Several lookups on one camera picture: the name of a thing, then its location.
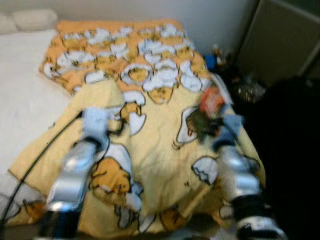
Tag white quilted mattress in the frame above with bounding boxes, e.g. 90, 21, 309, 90
0, 29, 71, 201

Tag shiny crumpled plastic wrap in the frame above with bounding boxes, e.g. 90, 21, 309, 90
237, 82, 266, 103

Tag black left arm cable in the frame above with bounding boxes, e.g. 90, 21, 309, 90
0, 112, 83, 226

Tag small blue container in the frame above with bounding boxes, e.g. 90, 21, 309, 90
205, 52, 217, 71

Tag yellow cartoon egg blanket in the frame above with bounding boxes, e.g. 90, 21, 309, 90
7, 19, 266, 238

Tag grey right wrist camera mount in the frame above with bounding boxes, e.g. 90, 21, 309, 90
212, 114, 244, 151

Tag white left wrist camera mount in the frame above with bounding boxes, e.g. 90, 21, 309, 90
80, 106, 112, 143

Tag grey cabinet door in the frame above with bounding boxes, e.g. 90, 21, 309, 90
237, 0, 320, 88

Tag beige knotted pillow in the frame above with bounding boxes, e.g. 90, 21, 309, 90
0, 8, 58, 35

